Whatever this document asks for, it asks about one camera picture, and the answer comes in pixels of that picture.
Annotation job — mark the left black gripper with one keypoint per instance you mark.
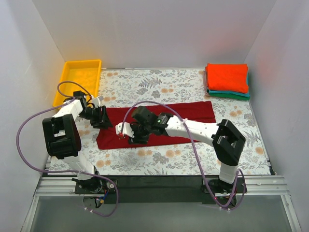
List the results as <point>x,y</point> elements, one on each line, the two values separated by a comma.
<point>100,117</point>

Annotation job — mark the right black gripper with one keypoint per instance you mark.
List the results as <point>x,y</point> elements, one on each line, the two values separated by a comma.
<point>135,135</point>

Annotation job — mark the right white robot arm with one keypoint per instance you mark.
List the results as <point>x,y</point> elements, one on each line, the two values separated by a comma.
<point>227,141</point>

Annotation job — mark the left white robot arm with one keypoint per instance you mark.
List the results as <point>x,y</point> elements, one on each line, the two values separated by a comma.
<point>61,135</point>

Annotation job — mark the floral table mat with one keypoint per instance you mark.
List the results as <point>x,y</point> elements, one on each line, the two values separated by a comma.
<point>123,88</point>

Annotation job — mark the green folded t shirt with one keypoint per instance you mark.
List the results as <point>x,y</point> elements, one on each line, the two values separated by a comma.
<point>246,97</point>

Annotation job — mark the pink folded t shirt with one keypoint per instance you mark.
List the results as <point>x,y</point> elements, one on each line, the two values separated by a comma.
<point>205,81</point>

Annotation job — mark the orange folded t shirt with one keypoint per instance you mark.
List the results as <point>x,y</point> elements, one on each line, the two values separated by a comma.
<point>228,77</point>

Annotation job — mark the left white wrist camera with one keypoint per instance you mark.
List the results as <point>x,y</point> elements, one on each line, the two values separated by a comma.
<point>97,102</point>

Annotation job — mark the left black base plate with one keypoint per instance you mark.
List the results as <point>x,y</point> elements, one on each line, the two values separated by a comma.
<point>94,186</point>

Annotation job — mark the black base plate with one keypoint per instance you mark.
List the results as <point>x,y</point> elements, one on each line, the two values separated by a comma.
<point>94,186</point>
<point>218,186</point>

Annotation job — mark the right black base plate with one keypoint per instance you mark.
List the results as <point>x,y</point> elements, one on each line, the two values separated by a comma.
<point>218,186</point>

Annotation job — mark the aluminium rail frame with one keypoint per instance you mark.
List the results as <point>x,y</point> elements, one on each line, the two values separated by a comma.
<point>58,187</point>

